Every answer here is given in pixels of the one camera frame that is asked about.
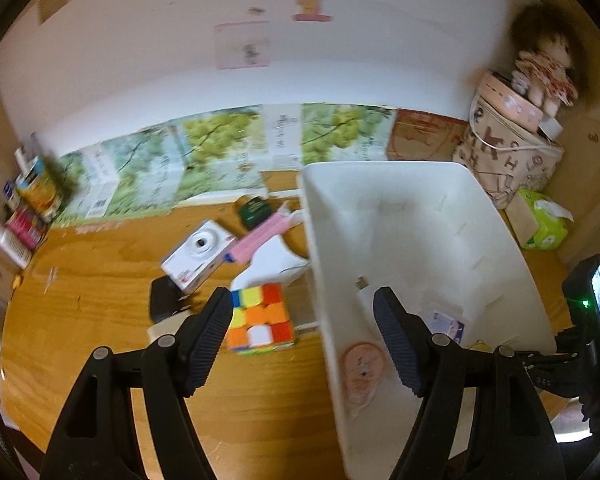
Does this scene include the clear tape strip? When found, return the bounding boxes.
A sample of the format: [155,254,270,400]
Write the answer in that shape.
[37,0,73,23]

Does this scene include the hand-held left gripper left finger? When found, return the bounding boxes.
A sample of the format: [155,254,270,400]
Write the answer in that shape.
[39,286,234,480]

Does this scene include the clear plastic box with label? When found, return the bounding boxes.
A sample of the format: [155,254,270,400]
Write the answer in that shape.
[427,310,467,343]

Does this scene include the pink round box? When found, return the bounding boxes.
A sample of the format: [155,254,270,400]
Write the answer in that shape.
[472,70,548,133]

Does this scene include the white spray bottle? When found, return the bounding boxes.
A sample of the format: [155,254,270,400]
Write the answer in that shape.
[0,217,33,270]

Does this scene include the wooden desk hutch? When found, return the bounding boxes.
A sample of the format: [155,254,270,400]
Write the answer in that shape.
[0,0,600,301]

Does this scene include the colourful puzzle cube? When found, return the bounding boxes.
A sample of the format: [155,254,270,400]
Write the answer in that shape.
[225,282,299,357]

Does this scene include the pink correction tape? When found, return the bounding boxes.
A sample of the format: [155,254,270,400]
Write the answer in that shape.
[340,341,387,417]

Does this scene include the beige wedge-shaped box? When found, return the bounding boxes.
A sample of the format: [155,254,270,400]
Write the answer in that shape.
[147,310,193,343]

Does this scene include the pink tube bundle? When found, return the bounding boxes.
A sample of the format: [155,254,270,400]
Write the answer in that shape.
[228,210,293,265]

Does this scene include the brown-haired rag doll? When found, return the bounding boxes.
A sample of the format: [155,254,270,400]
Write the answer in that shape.
[510,4,581,116]

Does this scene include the white plastic bin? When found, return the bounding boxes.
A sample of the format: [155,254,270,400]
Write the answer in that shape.
[297,161,561,478]

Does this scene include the brown cardboard panel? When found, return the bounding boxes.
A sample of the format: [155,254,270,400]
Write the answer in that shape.
[386,109,468,163]

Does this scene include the letter-print fabric bag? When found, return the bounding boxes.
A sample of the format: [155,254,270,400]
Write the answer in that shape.
[452,92,565,210]

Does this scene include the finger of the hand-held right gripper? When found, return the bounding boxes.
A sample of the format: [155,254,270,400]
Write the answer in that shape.
[520,327,593,401]

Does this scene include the green tissue pack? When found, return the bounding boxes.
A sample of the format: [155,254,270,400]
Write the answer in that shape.
[505,187,575,251]

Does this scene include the orange pony wall sticker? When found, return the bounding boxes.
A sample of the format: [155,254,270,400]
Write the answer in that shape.
[291,0,333,22]

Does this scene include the red can pen holder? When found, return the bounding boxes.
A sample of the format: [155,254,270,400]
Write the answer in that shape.
[2,205,51,251]

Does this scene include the white toy camera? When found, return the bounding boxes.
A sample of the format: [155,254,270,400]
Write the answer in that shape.
[160,219,229,295]

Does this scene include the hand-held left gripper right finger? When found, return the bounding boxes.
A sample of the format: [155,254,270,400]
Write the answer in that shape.
[372,286,566,480]

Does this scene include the blue and white tube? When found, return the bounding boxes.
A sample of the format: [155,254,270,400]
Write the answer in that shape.
[1,180,21,211]

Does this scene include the green jar with gold lid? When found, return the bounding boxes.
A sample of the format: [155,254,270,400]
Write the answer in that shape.
[236,195,273,233]

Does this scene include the pink square wall sticker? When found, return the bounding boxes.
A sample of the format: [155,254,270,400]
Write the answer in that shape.
[214,21,271,70]

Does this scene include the black power adapter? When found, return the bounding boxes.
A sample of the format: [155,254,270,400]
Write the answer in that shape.
[150,276,191,323]

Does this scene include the small white box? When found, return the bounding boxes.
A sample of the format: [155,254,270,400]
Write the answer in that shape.
[537,114,563,141]

